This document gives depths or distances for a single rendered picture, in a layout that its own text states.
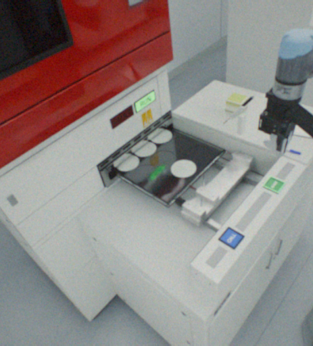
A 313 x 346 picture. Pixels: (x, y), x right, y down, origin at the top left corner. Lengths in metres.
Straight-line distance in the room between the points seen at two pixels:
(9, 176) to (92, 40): 0.48
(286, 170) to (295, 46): 0.50
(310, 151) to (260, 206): 0.33
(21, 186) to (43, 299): 1.17
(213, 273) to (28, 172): 0.64
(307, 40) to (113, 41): 0.55
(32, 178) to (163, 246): 0.50
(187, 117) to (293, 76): 0.66
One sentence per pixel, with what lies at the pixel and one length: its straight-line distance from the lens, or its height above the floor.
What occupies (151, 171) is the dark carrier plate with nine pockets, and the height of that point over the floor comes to 0.90.
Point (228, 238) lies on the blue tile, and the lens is 0.92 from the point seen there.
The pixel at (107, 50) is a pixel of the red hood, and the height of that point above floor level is 1.38.
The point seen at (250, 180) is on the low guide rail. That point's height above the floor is 0.84.
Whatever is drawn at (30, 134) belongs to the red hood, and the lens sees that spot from 0.92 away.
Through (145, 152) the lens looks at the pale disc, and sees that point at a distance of 1.30.
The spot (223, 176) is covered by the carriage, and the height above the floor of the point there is 0.88.
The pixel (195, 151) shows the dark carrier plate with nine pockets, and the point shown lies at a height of 0.90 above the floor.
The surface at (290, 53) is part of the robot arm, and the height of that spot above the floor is 1.42.
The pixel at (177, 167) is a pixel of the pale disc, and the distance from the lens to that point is 1.21.
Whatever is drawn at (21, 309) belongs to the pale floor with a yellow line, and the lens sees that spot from 2.14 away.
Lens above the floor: 1.74
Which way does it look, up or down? 44 degrees down
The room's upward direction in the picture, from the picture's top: 11 degrees counter-clockwise
